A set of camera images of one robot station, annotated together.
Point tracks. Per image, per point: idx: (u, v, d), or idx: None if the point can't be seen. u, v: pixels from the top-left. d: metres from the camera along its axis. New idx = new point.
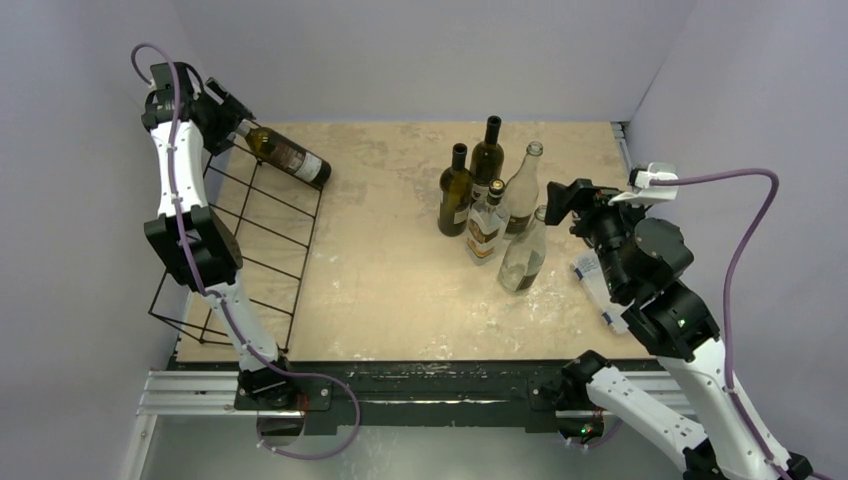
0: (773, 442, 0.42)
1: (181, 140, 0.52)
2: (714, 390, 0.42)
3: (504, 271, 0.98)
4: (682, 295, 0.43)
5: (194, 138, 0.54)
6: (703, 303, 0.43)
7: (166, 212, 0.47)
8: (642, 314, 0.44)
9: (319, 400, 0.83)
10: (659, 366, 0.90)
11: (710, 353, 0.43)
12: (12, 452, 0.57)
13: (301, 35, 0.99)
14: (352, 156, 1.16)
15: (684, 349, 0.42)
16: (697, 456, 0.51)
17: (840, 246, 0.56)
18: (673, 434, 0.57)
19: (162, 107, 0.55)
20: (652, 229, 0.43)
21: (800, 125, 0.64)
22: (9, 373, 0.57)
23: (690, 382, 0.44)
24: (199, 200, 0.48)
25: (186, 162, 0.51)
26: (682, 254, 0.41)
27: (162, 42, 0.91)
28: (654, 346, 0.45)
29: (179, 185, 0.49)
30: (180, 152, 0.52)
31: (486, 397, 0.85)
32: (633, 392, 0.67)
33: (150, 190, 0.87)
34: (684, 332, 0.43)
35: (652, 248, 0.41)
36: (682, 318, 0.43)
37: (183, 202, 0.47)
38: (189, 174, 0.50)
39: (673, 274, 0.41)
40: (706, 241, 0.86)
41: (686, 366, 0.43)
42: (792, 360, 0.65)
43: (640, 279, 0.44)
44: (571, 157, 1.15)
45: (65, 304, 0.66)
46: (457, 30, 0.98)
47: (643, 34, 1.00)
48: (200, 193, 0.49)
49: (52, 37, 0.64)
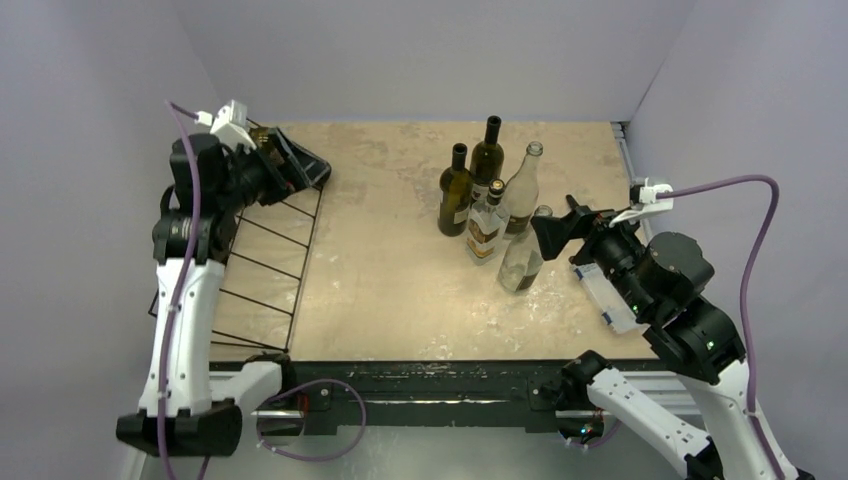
0: (784, 461, 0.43)
1: (188, 294, 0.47)
2: (735, 413, 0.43)
3: (504, 271, 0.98)
4: (707, 314, 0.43)
5: (205, 287, 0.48)
6: (734, 327, 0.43)
7: (147, 409, 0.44)
8: (666, 334, 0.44)
9: (319, 400, 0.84)
10: (659, 366, 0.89)
11: (734, 375, 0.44)
12: (12, 453, 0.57)
13: (300, 35, 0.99)
14: (352, 156, 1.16)
15: (711, 370, 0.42)
16: (699, 463, 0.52)
17: (838, 246, 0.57)
18: (674, 440, 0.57)
19: (175, 228, 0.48)
20: (668, 245, 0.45)
21: (800, 126, 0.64)
22: (8, 373, 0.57)
23: (710, 402, 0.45)
24: (188, 400, 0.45)
25: (188, 332, 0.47)
26: (699, 269, 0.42)
27: (162, 41, 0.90)
28: (680, 366, 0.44)
29: (172, 369, 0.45)
30: (185, 314, 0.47)
31: (486, 397, 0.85)
32: (635, 394, 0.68)
33: (149, 190, 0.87)
34: (713, 354, 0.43)
35: (670, 262, 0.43)
36: (710, 340, 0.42)
37: (170, 401, 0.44)
38: (188, 357, 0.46)
39: (693, 288, 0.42)
40: (706, 242, 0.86)
41: (712, 389, 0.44)
42: (791, 360, 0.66)
43: (660, 297, 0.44)
44: (571, 157, 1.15)
45: (63, 303, 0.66)
46: (457, 29, 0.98)
47: (644, 34, 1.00)
48: (194, 382, 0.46)
49: (51, 36, 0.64)
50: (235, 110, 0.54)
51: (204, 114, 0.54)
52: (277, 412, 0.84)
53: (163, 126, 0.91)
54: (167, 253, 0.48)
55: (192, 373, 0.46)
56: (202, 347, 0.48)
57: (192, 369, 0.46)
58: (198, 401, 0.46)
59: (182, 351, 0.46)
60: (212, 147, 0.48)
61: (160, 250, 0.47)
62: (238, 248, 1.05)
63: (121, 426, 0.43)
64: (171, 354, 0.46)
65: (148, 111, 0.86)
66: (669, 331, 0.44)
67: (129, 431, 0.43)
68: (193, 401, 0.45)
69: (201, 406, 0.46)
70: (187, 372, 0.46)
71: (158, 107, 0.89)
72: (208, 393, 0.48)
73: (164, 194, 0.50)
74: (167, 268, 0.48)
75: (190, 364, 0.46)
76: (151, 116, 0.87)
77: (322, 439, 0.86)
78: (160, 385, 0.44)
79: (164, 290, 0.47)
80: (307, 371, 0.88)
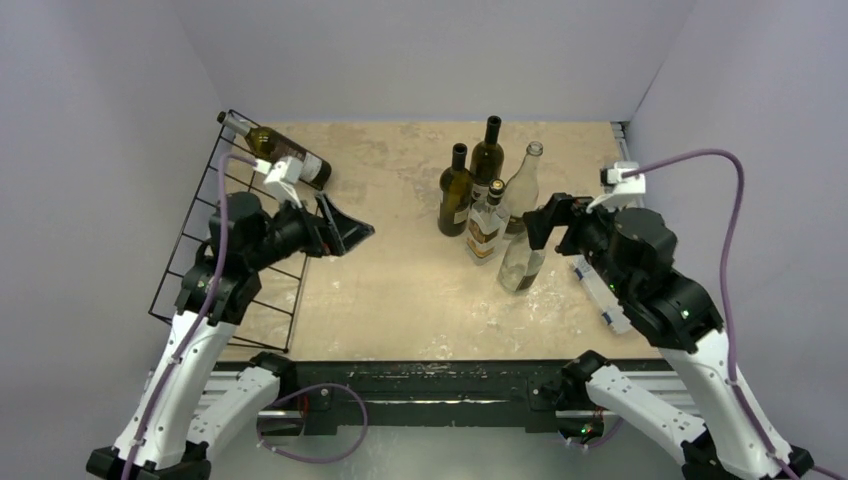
0: (774, 436, 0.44)
1: (192, 350, 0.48)
2: (716, 382, 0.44)
3: (504, 271, 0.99)
4: (682, 285, 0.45)
5: (210, 347, 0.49)
6: (710, 295, 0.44)
7: (119, 450, 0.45)
8: (642, 305, 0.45)
9: (319, 400, 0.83)
10: (659, 367, 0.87)
11: (713, 345, 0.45)
12: (12, 452, 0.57)
13: (301, 35, 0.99)
14: (352, 156, 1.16)
15: (687, 339, 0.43)
16: (696, 450, 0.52)
17: (837, 246, 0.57)
18: (671, 428, 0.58)
19: (202, 282, 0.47)
20: (633, 218, 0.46)
21: (799, 125, 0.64)
22: (9, 373, 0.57)
23: (691, 374, 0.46)
24: (157, 453, 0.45)
25: (180, 386, 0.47)
26: (664, 235, 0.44)
27: (163, 42, 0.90)
28: (659, 337, 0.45)
29: (154, 418, 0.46)
30: (184, 368, 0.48)
31: (486, 397, 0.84)
32: (632, 389, 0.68)
33: (149, 191, 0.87)
34: (688, 323, 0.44)
35: (635, 232, 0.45)
36: (685, 309, 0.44)
37: (141, 448, 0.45)
38: (171, 410, 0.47)
39: (660, 255, 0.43)
40: (705, 241, 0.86)
41: (690, 358, 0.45)
42: (790, 360, 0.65)
43: (632, 270, 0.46)
44: (571, 157, 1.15)
45: (63, 303, 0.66)
46: (457, 29, 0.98)
47: (644, 34, 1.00)
48: (168, 437, 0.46)
49: (52, 36, 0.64)
50: (289, 168, 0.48)
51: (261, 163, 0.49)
52: (275, 412, 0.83)
53: (163, 126, 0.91)
54: (189, 304, 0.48)
55: (170, 426, 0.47)
56: (189, 403, 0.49)
57: (172, 422, 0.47)
58: (168, 455, 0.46)
59: (169, 401, 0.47)
60: (252, 214, 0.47)
61: (181, 301, 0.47)
62: None
63: (92, 459, 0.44)
64: (158, 402, 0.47)
65: (148, 111, 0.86)
66: (645, 302, 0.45)
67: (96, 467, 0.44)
68: (162, 455, 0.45)
69: (167, 461, 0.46)
70: (166, 425, 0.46)
71: (159, 108, 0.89)
72: (179, 446, 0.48)
73: (202, 244, 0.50)
74: (185, 316, 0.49)
75: (171, 417, 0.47)
76: (151, 116, 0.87)
77: (321, 440, 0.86)
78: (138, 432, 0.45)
79: (173, 336, 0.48)
80: (306, 370, 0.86)
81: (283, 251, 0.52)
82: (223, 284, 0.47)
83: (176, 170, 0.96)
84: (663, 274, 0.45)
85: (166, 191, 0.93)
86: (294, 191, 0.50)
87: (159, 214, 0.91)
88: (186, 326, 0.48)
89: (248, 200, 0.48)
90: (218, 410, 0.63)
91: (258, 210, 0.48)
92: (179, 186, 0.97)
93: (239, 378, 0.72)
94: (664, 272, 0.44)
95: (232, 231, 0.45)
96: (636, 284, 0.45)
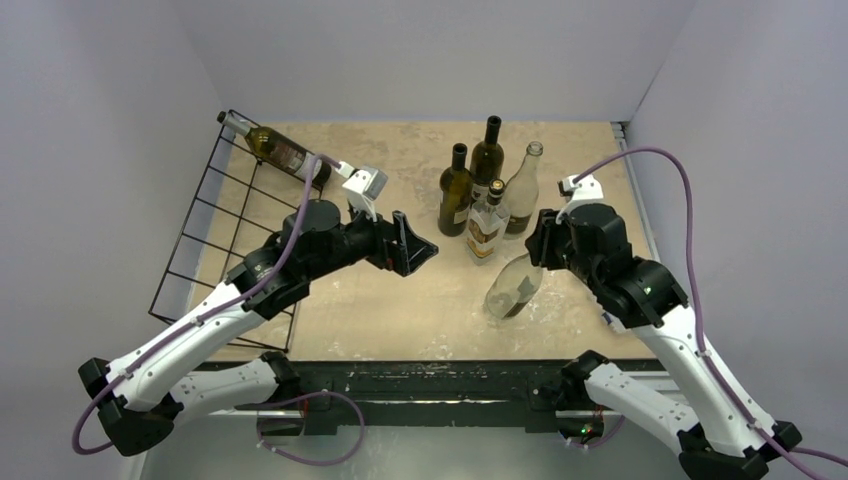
0: (755, 407, 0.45)
1: (214, 322, 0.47)
2: (687, 355, 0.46)
3: (490, 297, 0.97)
4: (648, 268, 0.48)
5: (231, 328, 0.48)
6: (670, 274, 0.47)
7: (110, 371, 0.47)
8: (611, 288, 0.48)
9: (318, 407, 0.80)
10: (659, 367, 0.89)
11: (680, 320, 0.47)
12: (15, 450, 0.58)
13: (300, 33, 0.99)
14: (353, 155, 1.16)
15: (651, 313, 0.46)
16: (691, 437, 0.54)
17: (837, 245, 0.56)
18: (667, 419, 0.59)
19: (258, 267, 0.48)
20: (584, 210, 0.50)
21: (800, 124, 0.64)
22: (11, 372, 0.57)
23: (663, 351, 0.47)
24: (132, 391, 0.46)
25: (186, 346, 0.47)
26: (611, 220, 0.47)
27: (163, 41, 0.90)
28: (628, 317, 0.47)
29: (148, 360, 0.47)
30: (201, 333, 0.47)
31: (486, 397, 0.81)
32: (630, 384, 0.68)
33: (150, 190, 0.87)
34: (652, 299, 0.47)
35: (586, 219, 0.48)
36: (648, 286, 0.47)
37: (124, 381, 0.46)
38: (166, 364, 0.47)
39: (610, 235, 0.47)
40: (704, 240, 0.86)
41: (658, 332, 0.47)
42: (787, 361, 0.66)
43: (593, 256, 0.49)
44: (571, 157, 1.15)
45: (63, 306, 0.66)
46: (457, 28, 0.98)
47: (644, 32, 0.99)
48: (152, 386, 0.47)
49: (50, 34, 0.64)
50: (374, 181, 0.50)
51: (344, 168, 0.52)
52: (276, 413, 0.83)
53: (163, 127, 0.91)
54: (239, 280, 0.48)
55: (157, 378, 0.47)
56: (185, 367, 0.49)
57: (160, 376, 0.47)
58: (141, 400, 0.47)
59: (168, 357, 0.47)
60: (325, 230, 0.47)
61: (234, 274, 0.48)
62: (238, 248, 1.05)
63: (89, 365, 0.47)
64: (163, 348, 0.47)
65: (148, 111, 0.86)
66: (612, 285, 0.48)
67: (87, 372, 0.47)
68: (135, 398, 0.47)
69: (140, 403, 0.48)
70: (154, 375, 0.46)
71: (158, 108, 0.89)
72: (157, 396, 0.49)
73: (270, 236, 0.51)
74: (227, 289, 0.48)
75: (164, 371, 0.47)
76: (151, 117, 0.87)
77: (321, 442, 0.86)
78: (130, 366, 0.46)
79: (210, 300, 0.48)
80: (308, 369, 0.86)
81: (343, 258, 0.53)
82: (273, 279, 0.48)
83: (176, 169, 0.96)
84: (620, 255, 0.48)
85: (166, 192, 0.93)
86: (372, 204, 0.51)
87: (159, 214, 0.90)
88: (225, 298, 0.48)
89: (329, 212, 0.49)
90: (213, 381, 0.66)
91: (332, 227, 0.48)
92: (179, 186, 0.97)
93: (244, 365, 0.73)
94: (621, 253, 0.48)
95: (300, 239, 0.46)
96: (598, 267, 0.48)
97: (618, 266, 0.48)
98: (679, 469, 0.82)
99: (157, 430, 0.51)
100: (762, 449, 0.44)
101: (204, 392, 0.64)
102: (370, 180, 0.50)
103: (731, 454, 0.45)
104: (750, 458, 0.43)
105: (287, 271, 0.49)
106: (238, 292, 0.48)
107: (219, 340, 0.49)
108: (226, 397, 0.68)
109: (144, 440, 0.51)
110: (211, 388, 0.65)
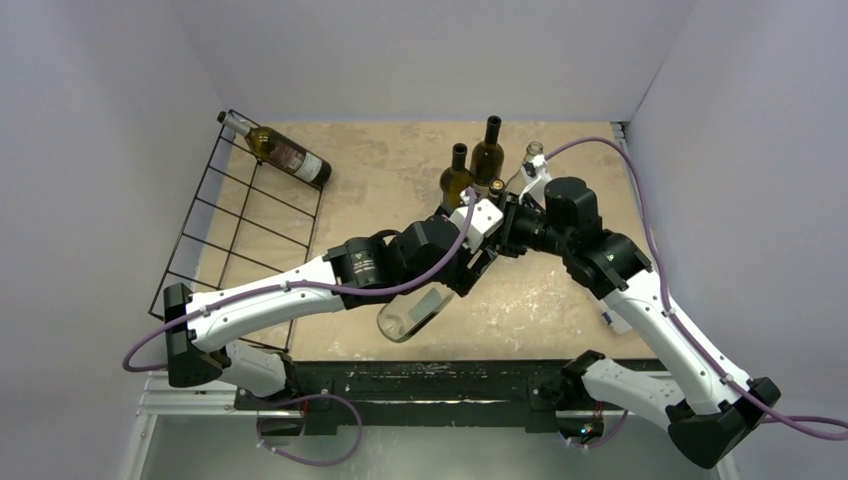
0: (728, 364, 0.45)
1: (299, 292, 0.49)
2: (654, 315, 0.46)
3: (382, 317, 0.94)
4: (614, 240, 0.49)
5: (310, 304, 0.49)
6: (632, 243, 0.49)
7: (192, 301, 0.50)
8: (579, 259, 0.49)
9: (318, 402, 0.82)
10: (659, 366, 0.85)
11: (644, 283, 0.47)
12: (13, 451, 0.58)
13: (298, 32, 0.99)
14: (353, 156, 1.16)
15: (616, 278, 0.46)
16: (678, 409, 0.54)
17: (833, 246, 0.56)
18: (658, 398, 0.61)
19: (359, 255, 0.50)
20: (557, 182, 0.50)
21: (795, 124, 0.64)
22: (11, 371, 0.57)
23: (632, 316, 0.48)
24: (203, 331, 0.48)
25: (266, 304, 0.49)
26: (584, 193, 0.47)
27: (162, 40, 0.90)
28: (595, 286, 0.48)
29: (227, 304, 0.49)
30: (284, 299, 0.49)
31: (486, 397, 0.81)
32: (624, 373, 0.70)
33: (149, 189, 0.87)
34: (617, 266, 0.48)
35: (559, 192, 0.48)
36: (612, 254, 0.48)
37: (201, 316, 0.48)
38: (241, 316, 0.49)
39: (583, 208, 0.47)
40: (705, 240, 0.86)
41: (623, 296, 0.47)
42: (783, 358, 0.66)
43: (566, 228, 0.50)
44: (571, 157, 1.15)
45: (63, 305, 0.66)
46: (457, 27, 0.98)
47: (646, 32, 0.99)
48: (222, 331, 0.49)
49: (49, 33, 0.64)
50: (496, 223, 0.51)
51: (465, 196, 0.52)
52: (277, 412, 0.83)
53: (162, 126, 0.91)
54: (336, 260, 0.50)
55: (228, 327, 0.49)
56: (255, 324, 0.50)
57: (233, 325, 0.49)
58: (207, 342, 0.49)
59: (246, 309, 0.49)
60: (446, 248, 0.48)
61: (334, 254, 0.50)
62: (238, 248, 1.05)
63: (176, 289, 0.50)
64: (244, 300, 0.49)
65: (147, 110, 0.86)
66: (581, 256, 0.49)
67: (171, 296, 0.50)
68: (203, 337, 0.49)
69: (205, 344, 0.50)
70: (227, 322, 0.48)
71: (158, 108, 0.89)
72: (220, 342, 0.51)
73: (385, 232, 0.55)
74: (325, 265, 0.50)
75: (237, 321, 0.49)
76: (150, 116, 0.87)
77: (322, 442, 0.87)
78: (211, 305, 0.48)
79: (304, 271, 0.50)
80: (307, 369, 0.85)
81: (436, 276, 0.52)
82: (369, 270, 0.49)
83: (175, 168, 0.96)
84: (590, 228, 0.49)
85: (166, 192, 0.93)
86: (478, 237, 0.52)
87: (159, 214, 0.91)
88: (318, 274, 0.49)
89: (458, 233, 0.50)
90: (250, 356, 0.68)
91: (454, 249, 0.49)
92: (179, 186, 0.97)
93: (270, 356, 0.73)
94: (591, 225, 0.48)
95: (418, 247, 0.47)
96: (569, 238, 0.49)
97: (589, 237, 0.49)
98: (679, 470, 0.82)
99: (205, 375, 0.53)
100: (738, 404, 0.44)
101: (246, 359, 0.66)
102: (494, 221, 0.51)
103: (710, 412, 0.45)
104: (726, 412, 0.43)
105: (388, 274, 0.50)
106: (334, 274, 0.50)
107: (294, 311, 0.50)
108: (247, 378, 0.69)
109: (191, 378, 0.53)
110: (249, 358, 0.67)
